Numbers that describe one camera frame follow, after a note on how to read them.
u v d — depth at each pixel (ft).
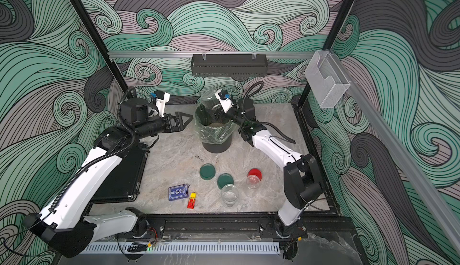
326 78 2.56
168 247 2.29
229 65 3.47
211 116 2.45
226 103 2.20
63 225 1.21
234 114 2.28
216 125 3.49
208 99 2.38
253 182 2.83
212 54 3.08
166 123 1.89
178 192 2.67
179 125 1.88
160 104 1.92
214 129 2.55
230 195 2.71
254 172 3.04
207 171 2.95
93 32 2.80
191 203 2.57
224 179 2.83
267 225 2.40
